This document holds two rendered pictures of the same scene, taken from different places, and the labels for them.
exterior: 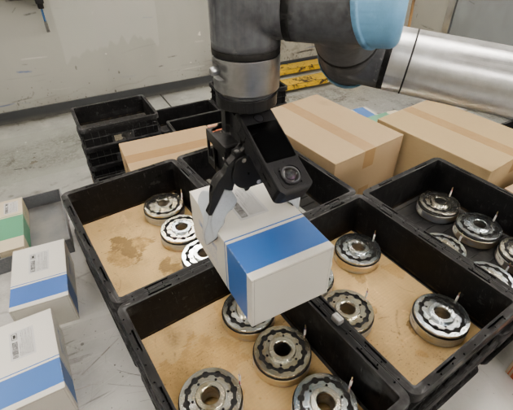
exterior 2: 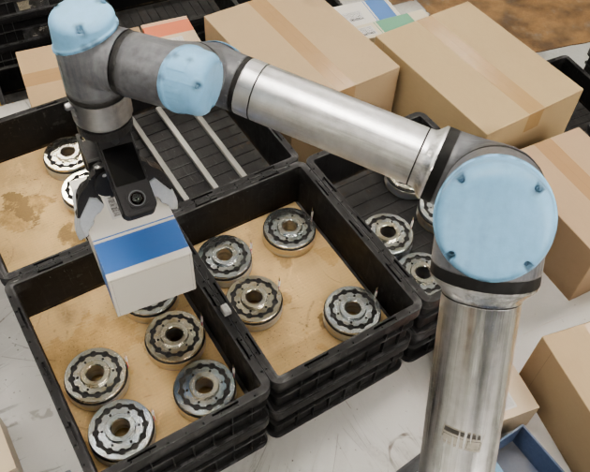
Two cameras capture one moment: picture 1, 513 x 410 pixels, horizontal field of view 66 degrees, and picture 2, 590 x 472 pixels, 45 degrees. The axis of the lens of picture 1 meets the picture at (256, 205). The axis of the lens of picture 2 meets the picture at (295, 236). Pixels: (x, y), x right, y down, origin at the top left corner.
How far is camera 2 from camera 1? 0.55 m
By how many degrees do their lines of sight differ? 14
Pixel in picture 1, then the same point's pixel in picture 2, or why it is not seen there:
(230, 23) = (73, 82)
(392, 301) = (312, 290)
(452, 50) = (282, 98)
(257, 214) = not seen: hidden behind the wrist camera
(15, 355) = not seen: outside the picture
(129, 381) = (24, 356)
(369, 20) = (174, 103)
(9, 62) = not seen: outside the picture
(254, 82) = (101, 122)
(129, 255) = (24, 216)
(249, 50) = (92, 101)
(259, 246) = (123, 248)
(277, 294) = (138, 290)
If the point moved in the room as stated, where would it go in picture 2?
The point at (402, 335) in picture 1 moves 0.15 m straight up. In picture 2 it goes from (309, 328) to (315, 280)
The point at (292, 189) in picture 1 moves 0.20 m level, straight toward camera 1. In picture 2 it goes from (137, 212) to (82, 348)
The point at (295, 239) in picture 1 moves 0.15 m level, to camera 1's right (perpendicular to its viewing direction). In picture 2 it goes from (158, 243) to (265, 250)
